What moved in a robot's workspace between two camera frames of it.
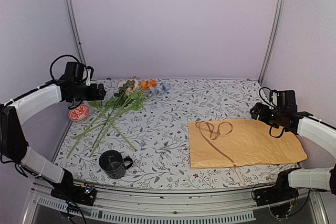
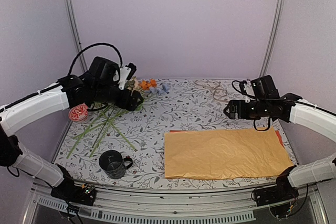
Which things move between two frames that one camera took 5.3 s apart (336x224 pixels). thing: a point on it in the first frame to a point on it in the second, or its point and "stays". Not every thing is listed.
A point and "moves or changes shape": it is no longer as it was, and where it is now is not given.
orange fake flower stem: [143, 85] stays
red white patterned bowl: [80, 114] stays
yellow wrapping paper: [240, 142] moves or changes shape
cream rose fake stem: [130, 87] stays
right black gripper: [262, 117] to [241, 114]
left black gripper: [94, 96] to [123, 103]
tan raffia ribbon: [214, 145] to [218, 92]
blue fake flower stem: [158, 91] stays
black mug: [114, 164] stays
